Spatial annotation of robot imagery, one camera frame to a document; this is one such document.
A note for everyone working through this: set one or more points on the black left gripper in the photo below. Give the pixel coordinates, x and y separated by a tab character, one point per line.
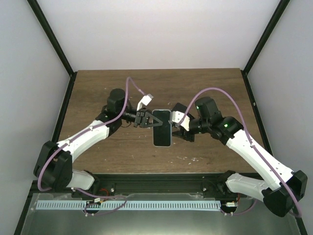
143	112

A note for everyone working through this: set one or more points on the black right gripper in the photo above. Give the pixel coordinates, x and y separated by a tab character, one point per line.
182	134

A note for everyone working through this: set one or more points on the teal phone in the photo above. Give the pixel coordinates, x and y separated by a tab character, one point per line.
162	129

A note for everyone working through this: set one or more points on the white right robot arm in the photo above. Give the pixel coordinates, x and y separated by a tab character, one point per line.
279	188

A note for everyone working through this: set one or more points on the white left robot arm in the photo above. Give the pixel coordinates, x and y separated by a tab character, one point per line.
54	167

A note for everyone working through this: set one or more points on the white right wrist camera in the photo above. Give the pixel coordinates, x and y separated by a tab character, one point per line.
180	120

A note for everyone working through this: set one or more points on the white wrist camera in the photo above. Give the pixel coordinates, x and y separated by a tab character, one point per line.
146	99
180	120

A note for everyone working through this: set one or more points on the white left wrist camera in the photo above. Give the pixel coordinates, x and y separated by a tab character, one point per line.
146	99

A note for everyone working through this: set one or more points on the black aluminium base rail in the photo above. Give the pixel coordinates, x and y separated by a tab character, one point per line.
209	185

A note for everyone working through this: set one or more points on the light blue slotted cable duct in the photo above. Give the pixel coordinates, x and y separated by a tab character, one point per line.
130	205

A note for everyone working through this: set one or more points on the black right frame post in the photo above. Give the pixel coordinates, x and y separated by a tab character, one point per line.
276	16

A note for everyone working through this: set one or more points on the black frame post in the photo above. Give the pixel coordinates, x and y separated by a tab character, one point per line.
39	14
276	16

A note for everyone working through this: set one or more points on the black left frame post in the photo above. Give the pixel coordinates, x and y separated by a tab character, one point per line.
39	14

